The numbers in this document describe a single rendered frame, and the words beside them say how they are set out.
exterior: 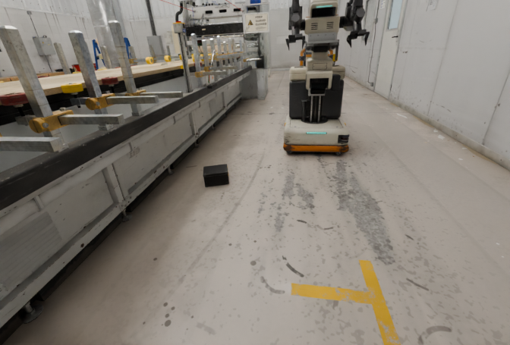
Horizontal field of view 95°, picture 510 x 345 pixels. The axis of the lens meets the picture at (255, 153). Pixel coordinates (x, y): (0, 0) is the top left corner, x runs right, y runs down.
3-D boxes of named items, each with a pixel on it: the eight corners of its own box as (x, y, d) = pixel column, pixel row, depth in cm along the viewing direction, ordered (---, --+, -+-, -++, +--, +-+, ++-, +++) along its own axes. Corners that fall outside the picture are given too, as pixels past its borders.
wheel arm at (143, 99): (159, 103, 108) (158, 94, 106) (155, 105, 105) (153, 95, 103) (78, 105, 115) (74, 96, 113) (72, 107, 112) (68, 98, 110)
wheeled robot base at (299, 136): (285, 131, 297) (285, 111, 286) (338, 131, 286) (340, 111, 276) (282, 152, 236) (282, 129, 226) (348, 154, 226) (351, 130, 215)
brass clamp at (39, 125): (78, 122, 93) (73, 109, 91) (45, 133, 81) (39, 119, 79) (64, 122, 94) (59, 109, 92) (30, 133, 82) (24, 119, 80)
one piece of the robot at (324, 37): (303, 61, 210) (304, 34, 201) (335, 60, 205) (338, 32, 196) (303, 62, 195) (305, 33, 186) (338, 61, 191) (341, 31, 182)
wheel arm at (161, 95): (184, 98, 131) (182, 90, 130) (181, 99, 128) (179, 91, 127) (114, 99, 138) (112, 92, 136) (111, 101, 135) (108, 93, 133)
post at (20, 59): (73, 163, 93) (16, 26, 73) (65, 167, 90) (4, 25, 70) (65, 162, 93) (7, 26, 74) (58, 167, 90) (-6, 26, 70)
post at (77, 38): (116, 139, 115) (81, 30, 95) (111, 142, 112) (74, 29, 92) (110, 139, 116) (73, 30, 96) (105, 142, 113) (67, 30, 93)
